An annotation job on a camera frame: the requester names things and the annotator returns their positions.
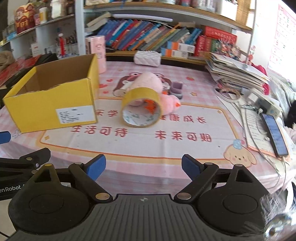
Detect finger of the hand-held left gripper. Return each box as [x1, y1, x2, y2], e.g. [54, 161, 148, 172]
[0, 131, 11, 144]
[0, 148, 51, 178]

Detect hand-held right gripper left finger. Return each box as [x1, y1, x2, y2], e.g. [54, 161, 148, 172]
[25, 154, 113, 204]

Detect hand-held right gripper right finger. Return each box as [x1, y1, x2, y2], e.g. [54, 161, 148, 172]
[173, 154, 264, 204]

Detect yellow cardboard box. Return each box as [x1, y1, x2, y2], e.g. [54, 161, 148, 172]
[2, 54, 100, 133]

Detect yellow tape roll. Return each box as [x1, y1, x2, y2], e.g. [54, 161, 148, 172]
[121, 88, 163, 128]

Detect pink plush toy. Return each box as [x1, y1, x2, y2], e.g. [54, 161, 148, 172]
[128, 72, 181, 116]

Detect pink printed desk mat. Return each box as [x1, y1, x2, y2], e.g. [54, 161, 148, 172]
[0, 61, 287, 197]

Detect red paper envelopes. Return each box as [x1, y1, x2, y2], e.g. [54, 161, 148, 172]
[0, 56, 41, 86]

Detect printed paper sheet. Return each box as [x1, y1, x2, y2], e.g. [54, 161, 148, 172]
[217, 93, 289, 158]

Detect small white red device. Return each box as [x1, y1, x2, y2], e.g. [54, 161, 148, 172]
[170, 82, 183, 99]

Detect black case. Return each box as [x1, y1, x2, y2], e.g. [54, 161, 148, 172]
[0, 54, 58, 87]

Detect smartphone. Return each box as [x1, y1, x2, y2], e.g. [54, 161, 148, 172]
[261, 113, 289, 157]

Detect white power strip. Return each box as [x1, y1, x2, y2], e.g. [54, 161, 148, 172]
[248, 94, 281, 117]

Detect stack of magazines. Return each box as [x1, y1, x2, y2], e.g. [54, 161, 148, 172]
[205, 52, 272, 94]

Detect pen holder with pens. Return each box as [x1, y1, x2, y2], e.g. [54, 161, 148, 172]
[55, 32, 78, 56]

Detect orange and blue carton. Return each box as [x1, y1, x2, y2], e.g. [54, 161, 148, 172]
[167, 41, 196, 52]
[161, 48, 189, 58]

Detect white quilted purse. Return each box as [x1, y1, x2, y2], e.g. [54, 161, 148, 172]
[134, 50, 162, 67]

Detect red cloth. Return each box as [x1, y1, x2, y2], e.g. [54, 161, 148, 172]
[251, 64, 270, 94]

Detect pink cylindrical container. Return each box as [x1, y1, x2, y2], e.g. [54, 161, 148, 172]
[85, 35, 107, 75]

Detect grey knitted cloth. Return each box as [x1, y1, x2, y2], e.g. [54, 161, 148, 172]
[269, 76, 296, 112]

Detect red figure decoration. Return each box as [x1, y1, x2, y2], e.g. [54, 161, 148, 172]
[15, 2, 37, 34]

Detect thick red dictionary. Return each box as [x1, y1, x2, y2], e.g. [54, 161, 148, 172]
[194, 35, 206, 57]

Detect colourful paper ornament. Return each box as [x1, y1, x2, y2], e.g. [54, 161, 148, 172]
[217, 39, 242, 58]

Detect white cup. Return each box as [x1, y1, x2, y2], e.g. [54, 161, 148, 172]
[39, 7, 48, 24]

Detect small red deer figure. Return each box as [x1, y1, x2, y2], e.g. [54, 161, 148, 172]
[246, 45, 257, 64]

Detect large red book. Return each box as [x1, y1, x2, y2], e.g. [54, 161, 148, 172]
[203, 26, 237, 44]

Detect row of books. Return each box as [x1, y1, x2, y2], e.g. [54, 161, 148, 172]
[84, 17, 204, 51]

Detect grey lying book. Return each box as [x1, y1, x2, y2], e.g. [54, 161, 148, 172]
[85, 13, 114, 32]

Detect wicker basket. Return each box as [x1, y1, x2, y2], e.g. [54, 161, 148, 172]
[236, 0, 255, 24]

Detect white cable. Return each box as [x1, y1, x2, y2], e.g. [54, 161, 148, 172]
[240, 104, 287, 186]

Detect white tape ring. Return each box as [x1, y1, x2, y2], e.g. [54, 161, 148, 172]
[215, 88, 241, 103]

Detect wall chart poster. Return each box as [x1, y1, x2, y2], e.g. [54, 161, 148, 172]
[268, 5, 296, 75]

